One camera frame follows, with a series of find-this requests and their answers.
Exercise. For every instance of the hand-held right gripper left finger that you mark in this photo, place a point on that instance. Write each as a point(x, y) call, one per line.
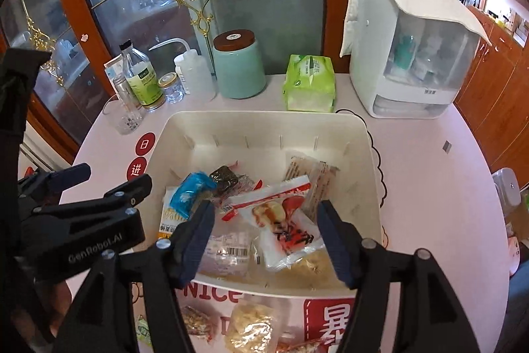
point(198, 243)

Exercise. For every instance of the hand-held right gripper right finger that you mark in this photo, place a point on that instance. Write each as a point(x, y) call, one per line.
point(335, 247)

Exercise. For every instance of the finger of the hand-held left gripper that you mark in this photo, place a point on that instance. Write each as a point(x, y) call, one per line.
point(111, 196)
point(68, 176)

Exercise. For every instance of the white bun packet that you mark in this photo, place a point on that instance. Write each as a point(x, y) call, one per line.
point(231, 249)

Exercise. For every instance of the blue snack packet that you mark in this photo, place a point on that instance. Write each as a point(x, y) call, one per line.
point(190, 191)

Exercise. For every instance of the white red picture packet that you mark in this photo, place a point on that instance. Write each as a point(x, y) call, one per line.
point(285, 231)

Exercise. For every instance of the dark brown snack packet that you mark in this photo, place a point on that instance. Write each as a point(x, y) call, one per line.
point(223, 178)

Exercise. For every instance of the clear printed wafer packet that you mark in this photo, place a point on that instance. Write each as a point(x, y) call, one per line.
point(314, 175)

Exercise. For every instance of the white plastic storage bin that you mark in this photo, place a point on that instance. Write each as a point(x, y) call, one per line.
point(264, 138)

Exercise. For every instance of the clear glass cup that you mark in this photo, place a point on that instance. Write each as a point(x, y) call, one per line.
point(128, 121)

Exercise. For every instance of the brown candy packet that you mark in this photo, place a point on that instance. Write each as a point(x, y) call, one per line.
point(196, 322)

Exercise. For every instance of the small clear silver bottle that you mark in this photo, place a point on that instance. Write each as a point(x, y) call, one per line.
point(123, 92)

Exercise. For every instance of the white blue carton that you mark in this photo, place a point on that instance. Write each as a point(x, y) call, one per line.
point(112, 69)

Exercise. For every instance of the clear bottle with green label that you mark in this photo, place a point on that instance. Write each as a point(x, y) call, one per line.
point(142, 84)

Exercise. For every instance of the small jar with gold lid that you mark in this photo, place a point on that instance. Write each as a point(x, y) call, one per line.
point(170, 88)

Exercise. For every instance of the small white bottle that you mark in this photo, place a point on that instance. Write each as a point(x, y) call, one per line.
point(181, 74)

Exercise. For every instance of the white wash bottle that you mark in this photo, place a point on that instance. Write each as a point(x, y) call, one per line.
point(198, 76)

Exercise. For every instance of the small grey chip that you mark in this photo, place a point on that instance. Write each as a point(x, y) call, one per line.
point(446, 147)

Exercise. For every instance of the green tissue pack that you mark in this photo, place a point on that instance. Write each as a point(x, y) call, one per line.
point(310, 84)

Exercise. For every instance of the teal canister with brown lid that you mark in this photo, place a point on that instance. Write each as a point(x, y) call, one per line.
point(239, 67)

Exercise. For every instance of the white clear desktop organizer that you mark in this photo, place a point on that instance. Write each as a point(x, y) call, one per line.
point(417, 80)

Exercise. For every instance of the wooden cabinet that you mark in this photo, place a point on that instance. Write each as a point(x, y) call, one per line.
point(496, 80)

